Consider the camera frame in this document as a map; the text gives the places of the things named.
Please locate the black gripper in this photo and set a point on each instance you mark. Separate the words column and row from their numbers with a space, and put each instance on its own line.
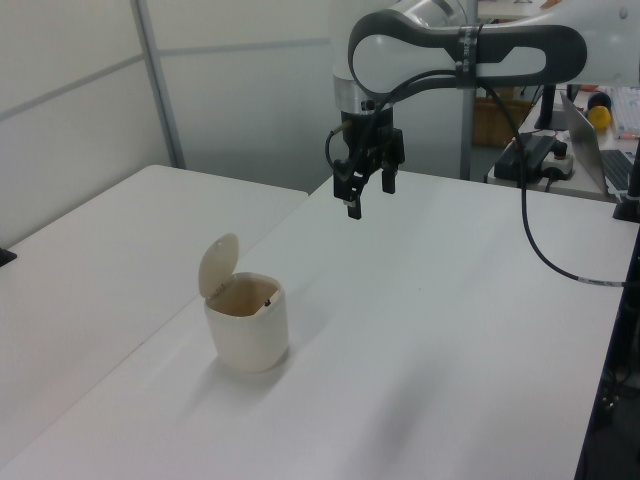
column 367, row 140

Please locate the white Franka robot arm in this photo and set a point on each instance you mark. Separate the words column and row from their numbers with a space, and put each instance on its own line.
column 390, row 55

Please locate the small white lidded bin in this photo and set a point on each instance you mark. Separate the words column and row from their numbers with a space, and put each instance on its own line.
column 250, row 335

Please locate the tan woven basket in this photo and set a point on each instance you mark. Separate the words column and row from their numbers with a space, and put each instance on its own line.
column 492, row 125

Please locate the black power brick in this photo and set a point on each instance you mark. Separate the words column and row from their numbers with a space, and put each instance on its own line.
column 535, row 152

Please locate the grey plug box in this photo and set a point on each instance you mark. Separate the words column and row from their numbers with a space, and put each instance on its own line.
column 559, row 162

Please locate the black monitor stand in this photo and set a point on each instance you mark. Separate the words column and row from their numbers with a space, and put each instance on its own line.
column 547, row 107

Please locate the silver laptop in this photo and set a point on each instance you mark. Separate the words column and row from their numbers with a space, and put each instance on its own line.
column 582, row 140

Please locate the yellow ball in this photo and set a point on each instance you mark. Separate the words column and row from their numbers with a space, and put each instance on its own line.
column 600, row 120

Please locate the dark blue ball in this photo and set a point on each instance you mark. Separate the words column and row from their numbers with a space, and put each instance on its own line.
column 600, row 99

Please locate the white keyboard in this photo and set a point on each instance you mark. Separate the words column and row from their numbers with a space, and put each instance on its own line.
column 627, row 112

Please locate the grey partition post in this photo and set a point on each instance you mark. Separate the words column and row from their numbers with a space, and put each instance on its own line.
column 466, row 135

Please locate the black stand frame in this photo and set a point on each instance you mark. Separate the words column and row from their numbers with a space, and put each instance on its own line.
column 615, row 360

